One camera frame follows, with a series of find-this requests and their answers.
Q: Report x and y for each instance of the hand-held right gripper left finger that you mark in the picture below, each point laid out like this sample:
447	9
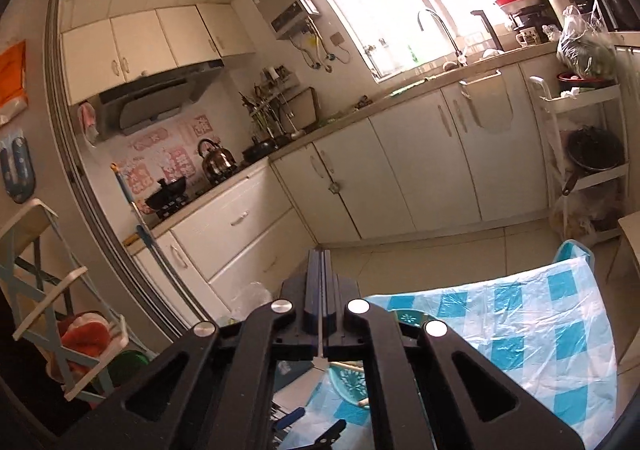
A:
314	290

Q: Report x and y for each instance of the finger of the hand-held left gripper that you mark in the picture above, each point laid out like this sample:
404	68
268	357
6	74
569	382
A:
291	416
329	431

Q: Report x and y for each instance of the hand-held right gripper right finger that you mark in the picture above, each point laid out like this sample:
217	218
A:
327	290

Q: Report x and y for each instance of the long wooden chopstick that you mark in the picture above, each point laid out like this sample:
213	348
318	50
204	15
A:
364	401
350	367

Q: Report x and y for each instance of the teal perforated plastic basket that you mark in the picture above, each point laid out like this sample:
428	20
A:
350	386

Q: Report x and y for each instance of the white drawer cabinet under stove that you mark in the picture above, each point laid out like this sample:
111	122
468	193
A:
235	240

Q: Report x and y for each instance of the grey cabinet door lock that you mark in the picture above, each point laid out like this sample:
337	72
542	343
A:
334	187

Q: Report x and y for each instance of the black frying pan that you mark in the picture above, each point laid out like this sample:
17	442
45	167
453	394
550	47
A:
259	149

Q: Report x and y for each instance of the gas stove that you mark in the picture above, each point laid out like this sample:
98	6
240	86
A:
195	195

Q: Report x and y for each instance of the steel kettle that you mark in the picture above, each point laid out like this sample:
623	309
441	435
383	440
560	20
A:
217	162

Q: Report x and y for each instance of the white sink base cabinets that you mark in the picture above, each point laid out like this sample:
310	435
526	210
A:
425	154

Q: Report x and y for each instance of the green round container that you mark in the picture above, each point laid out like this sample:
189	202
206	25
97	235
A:
130	365

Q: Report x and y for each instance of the black wok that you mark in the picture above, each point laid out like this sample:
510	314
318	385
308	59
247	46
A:
165	195

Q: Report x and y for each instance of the leaning dark framed tray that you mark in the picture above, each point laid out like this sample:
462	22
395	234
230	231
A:
300	109

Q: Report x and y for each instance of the blue checked plastic tablecloth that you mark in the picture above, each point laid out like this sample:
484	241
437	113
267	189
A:
525	330

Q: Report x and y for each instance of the grey range hood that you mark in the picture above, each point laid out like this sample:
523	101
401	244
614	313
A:
155	99

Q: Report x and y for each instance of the blue and white shelf rack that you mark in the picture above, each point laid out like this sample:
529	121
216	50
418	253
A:
45	290

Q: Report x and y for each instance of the pink hanging towel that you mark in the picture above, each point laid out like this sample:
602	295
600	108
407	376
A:
90	122

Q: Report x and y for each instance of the chrome sink faucet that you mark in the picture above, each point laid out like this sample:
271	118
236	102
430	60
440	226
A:
445	29

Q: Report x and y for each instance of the white upper cabinets over hood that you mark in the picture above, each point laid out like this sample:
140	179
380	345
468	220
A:
150	44

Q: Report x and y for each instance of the black angular water tap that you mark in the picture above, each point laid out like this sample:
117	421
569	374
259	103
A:
487	29

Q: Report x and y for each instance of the patterned mug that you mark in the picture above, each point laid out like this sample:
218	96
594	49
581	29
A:
526	37

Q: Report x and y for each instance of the white trolley cart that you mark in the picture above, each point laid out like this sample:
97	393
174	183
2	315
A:
590	99

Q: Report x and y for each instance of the plastic bag of vegetables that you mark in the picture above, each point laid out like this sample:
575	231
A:
585	49

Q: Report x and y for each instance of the wall utensil rack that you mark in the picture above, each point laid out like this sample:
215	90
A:
265	99

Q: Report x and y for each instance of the pink wall stickers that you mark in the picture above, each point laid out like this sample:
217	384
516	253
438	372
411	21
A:
165	154

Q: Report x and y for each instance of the grey sliding door frame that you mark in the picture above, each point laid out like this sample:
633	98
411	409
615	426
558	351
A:
90	180

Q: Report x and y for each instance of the brown wall outlet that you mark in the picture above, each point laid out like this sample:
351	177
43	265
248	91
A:
338	37

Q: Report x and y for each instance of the blue wall hook holder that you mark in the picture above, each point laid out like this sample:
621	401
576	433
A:
17	164

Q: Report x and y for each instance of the orange wall hanging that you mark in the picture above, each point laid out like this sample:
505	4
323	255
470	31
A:
12	79

